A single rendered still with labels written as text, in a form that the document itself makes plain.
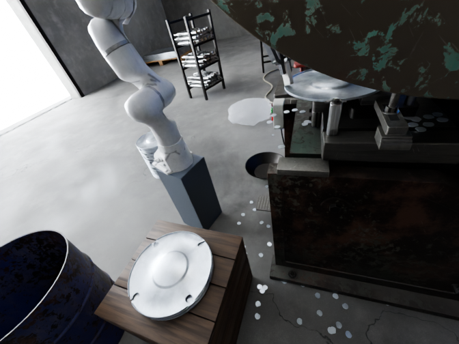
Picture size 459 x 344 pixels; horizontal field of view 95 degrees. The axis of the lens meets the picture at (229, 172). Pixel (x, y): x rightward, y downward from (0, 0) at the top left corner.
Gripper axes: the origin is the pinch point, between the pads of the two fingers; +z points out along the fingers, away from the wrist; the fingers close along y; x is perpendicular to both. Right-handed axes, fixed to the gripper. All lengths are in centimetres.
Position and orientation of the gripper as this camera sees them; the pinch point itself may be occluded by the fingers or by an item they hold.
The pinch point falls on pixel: (286, 73)
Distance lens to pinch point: 77.6
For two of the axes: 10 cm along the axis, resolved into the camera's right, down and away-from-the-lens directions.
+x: 4.1, 2.2, -8.8
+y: -8.5, 4.5, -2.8
